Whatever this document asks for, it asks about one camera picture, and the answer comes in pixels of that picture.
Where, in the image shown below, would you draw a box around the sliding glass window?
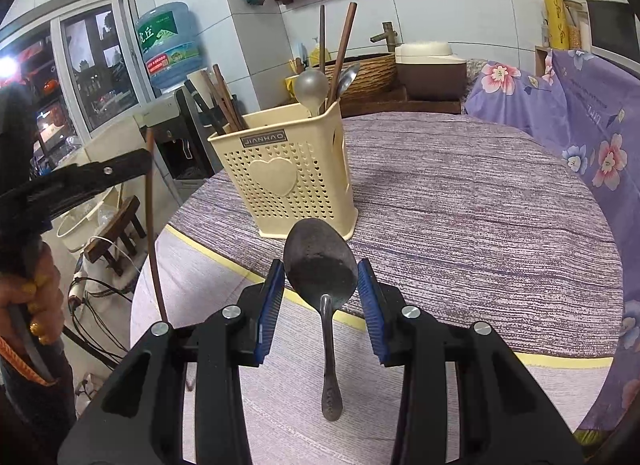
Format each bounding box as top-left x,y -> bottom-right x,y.
0,0 -> 156,181

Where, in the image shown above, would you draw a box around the bronze faucet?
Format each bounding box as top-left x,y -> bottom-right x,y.
370,21 -> 401,53

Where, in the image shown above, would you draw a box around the purple floral cloth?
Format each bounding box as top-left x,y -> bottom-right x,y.
462,48 -> 640,441

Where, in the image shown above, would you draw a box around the beige rice cooker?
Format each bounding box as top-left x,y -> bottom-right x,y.
394,42 -> 470,102

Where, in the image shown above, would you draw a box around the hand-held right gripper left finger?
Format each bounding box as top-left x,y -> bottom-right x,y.
57,259 -> 286,465

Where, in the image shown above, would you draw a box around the white microwave oven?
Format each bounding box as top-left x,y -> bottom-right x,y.
585,0 -> 640,73

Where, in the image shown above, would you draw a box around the water dispenser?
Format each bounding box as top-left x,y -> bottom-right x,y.
134,90 -> 221,196

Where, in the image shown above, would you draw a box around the person's left hand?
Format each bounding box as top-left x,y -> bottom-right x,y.
0,241 -> 65,347

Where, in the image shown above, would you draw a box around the black cables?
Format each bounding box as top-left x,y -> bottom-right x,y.
65,270 -> 136,366

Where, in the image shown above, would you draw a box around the slim metal spoon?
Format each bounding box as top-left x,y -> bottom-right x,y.
334,62 -> 362,102

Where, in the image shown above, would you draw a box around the white power strip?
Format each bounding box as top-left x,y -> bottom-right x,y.
69,270 -> 87,312

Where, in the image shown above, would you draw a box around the blue water bottle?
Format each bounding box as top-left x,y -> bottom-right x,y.
135,2 -> 206,92

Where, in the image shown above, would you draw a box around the dark wooden counter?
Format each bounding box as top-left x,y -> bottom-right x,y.
340,88 -> 463,118

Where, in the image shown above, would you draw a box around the cream perforated utensil holder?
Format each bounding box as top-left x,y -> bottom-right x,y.
207,99 -> 360,240

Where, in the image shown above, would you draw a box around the person's dark clothing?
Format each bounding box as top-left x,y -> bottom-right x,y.
0,345 -> 78,465

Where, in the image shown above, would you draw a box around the black chopstick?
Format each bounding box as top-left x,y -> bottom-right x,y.
185,78 -> 222,136

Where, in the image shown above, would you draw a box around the wicker basket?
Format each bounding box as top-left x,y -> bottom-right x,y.
320,52 -> 398,101

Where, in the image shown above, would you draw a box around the glass jar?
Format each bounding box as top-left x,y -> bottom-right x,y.
565,0 -> 587,48

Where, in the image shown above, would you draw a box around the yellow soap bottle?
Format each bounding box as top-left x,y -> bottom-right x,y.
309,38 -> 332,68

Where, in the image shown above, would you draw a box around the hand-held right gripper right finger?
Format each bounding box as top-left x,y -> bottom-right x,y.
356,259 -> 585,465

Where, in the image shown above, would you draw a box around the wooden stool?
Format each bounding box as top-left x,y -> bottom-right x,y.
84,195 -> 147,277

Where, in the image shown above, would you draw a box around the brown wooden chopstick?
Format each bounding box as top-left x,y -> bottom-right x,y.
212,64 -> 249,132
146,128 -> 171,326
318,4 -> 328,111
326,1 -> 359,108
201,70 -> 236,134

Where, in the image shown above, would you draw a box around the large metal spoon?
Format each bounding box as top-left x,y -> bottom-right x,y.
282,218 -> 360,422

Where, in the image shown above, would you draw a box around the yellow package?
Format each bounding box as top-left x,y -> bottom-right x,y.
539,0 -> 571,51

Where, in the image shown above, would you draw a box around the white plastic basin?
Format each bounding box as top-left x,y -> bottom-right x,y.
55,188 -> 126,253

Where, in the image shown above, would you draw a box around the orange strap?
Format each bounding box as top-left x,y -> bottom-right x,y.
0,335 -> 57,388

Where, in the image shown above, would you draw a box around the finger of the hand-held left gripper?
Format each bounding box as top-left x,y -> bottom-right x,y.
0,149 -> 152,235

